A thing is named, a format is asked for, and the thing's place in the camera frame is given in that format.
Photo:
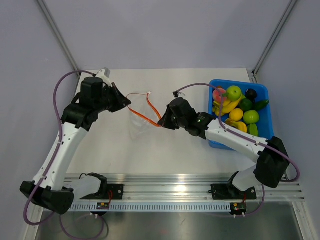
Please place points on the dark green avocado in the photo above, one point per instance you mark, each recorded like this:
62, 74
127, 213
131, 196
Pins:
245, 105

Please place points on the small circuit board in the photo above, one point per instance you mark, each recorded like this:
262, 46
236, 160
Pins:
238, 208
103, 206

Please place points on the dark purple fruit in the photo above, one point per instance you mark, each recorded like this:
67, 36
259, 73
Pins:
251, 94

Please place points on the left small circuit board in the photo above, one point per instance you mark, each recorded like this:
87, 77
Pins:
103, 206

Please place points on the yellow banana bunch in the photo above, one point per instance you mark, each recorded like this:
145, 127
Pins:
227, 106
239, 125

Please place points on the yellow lemon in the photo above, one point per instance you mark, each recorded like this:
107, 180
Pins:
236, 114

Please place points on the aluminium frame post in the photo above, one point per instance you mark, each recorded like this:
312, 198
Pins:
52, 25
292, 4

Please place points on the right aluminium frame post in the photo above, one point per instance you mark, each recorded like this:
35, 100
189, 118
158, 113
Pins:
292, 4

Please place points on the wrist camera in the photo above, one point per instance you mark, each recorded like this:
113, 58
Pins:
178, 94
103, 73

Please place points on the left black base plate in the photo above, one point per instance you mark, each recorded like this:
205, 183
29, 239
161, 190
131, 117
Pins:
111, 191

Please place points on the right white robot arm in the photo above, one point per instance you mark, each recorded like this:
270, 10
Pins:
268, 155

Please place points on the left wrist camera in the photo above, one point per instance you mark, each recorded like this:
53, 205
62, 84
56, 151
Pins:
103, 73

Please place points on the clear zip top bag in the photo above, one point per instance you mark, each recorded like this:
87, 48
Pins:
143, 115

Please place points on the pink peach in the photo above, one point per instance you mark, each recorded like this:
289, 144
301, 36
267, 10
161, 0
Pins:
219, 95

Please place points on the right small circuit board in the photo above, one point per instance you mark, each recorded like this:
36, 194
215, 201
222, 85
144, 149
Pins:
238, 208

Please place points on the left aluminium frame post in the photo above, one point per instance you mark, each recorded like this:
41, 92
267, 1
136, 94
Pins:
52, 25

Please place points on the green halved fruit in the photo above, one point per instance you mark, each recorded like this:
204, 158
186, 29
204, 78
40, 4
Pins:
252, 129

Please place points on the white slotted cable duct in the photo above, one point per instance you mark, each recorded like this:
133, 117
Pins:
193, 207

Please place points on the green apple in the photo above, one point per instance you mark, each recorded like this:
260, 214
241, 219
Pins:
234, 93

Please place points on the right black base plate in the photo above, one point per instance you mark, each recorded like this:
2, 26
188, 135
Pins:
223, 191

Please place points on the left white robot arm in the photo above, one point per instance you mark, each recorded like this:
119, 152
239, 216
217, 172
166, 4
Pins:
47, 188

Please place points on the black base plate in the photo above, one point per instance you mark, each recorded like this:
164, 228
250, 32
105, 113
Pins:
223, 191
111, 191

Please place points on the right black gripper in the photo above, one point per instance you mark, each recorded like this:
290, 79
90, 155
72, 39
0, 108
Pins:
165, 121

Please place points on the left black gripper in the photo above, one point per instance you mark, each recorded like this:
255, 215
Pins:
121, 101

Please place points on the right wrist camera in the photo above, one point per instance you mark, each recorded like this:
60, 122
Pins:
178, 94

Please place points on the green cucumber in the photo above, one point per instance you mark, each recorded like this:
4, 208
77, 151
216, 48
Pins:
257, 106

